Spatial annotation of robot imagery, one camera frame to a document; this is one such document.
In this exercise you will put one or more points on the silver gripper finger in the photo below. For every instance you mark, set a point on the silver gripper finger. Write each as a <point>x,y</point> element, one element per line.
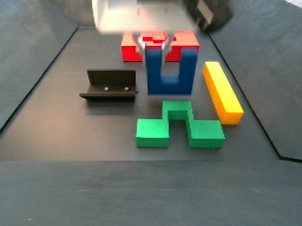
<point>166,47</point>
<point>141,45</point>

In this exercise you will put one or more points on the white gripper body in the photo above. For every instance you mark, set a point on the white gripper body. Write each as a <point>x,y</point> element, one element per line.
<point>118,16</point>

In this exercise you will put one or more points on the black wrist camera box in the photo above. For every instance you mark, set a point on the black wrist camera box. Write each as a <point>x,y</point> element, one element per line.
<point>210,13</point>

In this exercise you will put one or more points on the green zigzag block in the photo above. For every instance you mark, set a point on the green zigzag block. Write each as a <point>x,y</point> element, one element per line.
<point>205,133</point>

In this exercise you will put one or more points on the red slotted board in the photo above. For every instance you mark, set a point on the red slotted board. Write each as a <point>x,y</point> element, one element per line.
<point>154,38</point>

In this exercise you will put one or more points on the black angle bracket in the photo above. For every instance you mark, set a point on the black angle bracket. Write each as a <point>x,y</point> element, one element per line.
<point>111,84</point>

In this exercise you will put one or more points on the blue U-shaped block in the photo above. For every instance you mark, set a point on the blue U-shaped block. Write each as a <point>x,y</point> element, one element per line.
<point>170,84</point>

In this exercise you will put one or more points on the yellow long bar block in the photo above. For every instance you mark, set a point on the yellow long bar block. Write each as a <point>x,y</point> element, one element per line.
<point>228,105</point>

